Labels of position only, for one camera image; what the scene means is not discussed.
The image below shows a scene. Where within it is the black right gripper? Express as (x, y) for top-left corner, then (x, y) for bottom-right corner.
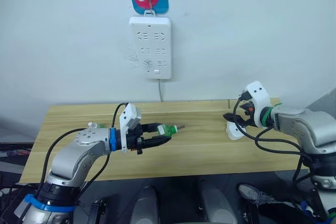
(223, 102), (257, 131)

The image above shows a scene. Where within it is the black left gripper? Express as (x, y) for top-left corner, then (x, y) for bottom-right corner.
(125, 122), (173, 155)

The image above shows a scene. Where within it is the green repellent liquid bottle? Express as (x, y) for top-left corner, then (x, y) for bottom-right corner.
(156, 124), (186, 137)

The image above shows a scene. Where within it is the white mosquito repellent heater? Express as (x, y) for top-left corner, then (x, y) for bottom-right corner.
(226, 122), (247, 141)

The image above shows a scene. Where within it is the green wrist band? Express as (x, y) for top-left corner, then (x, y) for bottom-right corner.
(260, 103), (284, 128)

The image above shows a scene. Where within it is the grey rounded shell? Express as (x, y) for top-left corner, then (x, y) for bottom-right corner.
(130, 185), (160, 224)
(197, 178), (237, 224)

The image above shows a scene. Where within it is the grey sneaker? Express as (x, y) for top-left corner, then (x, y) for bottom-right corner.
(237, 183), (277, 206)

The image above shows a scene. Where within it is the dark cluttered side bench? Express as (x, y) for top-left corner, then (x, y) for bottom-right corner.
(0, 142), (34, 183)

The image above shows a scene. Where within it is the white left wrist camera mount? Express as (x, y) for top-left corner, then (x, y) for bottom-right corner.
(119, 103), (143, 154)

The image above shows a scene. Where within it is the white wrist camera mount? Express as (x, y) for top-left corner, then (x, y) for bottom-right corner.
(119, 103), (143, 154)
(242, 81), (271, 128)

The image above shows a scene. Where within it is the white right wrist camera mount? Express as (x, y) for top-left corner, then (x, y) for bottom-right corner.
(242, 81), (271, 128)

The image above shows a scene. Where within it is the blue wrist cable tie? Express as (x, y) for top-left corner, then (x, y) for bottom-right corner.
(109, 127), (118, 153)

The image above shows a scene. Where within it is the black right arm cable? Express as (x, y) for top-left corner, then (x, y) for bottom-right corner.
(232, 91), (317, 191)

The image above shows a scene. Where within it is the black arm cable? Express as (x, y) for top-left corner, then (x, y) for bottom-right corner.
(232, 91), (317, 191)
(36, 102), (131, 199)

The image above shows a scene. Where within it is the white wall power strip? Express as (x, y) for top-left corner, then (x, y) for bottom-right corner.
(128, 9), (173, 80)

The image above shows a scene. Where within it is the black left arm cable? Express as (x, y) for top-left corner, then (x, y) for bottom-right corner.
(36, 102), (131, 199)

